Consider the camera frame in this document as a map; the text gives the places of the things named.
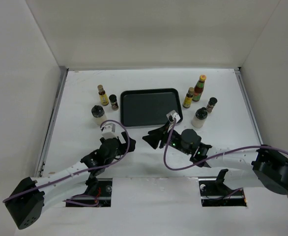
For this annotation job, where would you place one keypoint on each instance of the tall red chili sauce bottle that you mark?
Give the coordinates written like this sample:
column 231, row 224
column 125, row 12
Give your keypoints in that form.
column 198, row 89

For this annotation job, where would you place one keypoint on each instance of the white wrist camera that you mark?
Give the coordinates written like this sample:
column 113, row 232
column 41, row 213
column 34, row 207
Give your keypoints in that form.
column 108, row 131
column 173, row 116

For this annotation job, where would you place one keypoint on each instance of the small spice jar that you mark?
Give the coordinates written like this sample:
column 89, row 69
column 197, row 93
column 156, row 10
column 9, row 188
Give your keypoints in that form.
column 113, row 102
column 211, row 104

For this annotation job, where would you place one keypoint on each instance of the white salt shaker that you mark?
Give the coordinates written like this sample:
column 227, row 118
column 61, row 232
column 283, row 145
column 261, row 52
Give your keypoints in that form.
column 199, row 117
column 98, row 114

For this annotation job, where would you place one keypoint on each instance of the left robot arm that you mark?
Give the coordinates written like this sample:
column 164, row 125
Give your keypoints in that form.
column 32, row 196

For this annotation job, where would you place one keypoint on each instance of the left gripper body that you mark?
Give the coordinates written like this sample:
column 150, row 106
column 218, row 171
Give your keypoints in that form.
column 122, row 148

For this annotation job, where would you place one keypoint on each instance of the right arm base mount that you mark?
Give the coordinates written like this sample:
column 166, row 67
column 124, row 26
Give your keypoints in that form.
column 215, row 194

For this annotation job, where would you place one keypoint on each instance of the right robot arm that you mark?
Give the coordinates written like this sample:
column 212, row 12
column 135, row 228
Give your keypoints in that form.
column 251, row 166

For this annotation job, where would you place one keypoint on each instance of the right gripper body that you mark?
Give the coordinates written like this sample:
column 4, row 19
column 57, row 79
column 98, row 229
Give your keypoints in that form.
column 175, row 142

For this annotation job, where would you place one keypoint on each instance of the yellow-label sauce bottle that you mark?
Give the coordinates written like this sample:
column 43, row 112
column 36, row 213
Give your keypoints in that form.
column 102, row 95
column 188, row 98

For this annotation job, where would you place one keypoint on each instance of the black plastic tray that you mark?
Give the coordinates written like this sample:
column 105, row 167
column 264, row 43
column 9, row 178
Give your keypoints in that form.
column 148, row 107

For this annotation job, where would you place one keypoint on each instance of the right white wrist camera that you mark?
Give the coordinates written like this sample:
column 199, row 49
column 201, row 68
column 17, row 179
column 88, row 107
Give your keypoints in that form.
column 173, row 116

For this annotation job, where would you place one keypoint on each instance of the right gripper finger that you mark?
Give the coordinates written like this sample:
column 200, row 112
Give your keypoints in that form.
column 153, row 140
column 160, row 131

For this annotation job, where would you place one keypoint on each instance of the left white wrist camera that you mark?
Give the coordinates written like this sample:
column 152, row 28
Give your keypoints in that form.
column 108, row 131

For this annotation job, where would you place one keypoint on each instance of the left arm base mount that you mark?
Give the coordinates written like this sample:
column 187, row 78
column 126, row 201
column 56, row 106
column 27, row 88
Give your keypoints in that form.
column 98, row 196

